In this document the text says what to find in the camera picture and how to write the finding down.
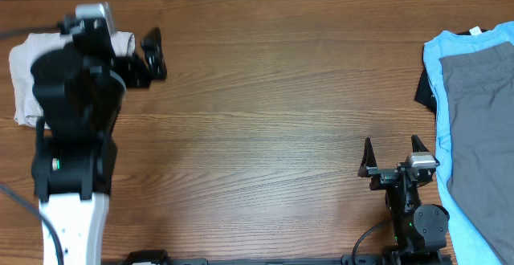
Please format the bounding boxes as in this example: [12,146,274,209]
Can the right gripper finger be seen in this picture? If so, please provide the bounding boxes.
[411,135,430,153]
[357,137,377,177]

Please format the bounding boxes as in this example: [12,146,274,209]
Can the beige shorts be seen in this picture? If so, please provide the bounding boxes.
[9,31,136,127]

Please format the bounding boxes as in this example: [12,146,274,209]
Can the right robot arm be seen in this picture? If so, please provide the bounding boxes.
[350,135,452,265]

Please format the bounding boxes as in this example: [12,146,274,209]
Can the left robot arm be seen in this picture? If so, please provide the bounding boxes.
[31,17,167,264]

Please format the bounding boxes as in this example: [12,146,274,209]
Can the grey shorts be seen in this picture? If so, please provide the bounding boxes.
[440,42,513,264]

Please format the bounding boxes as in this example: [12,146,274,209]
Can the light blue t-shirt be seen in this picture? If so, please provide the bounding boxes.
[419,22,513,264]

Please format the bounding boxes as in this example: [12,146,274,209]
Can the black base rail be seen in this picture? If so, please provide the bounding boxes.
[100,249,455,265]

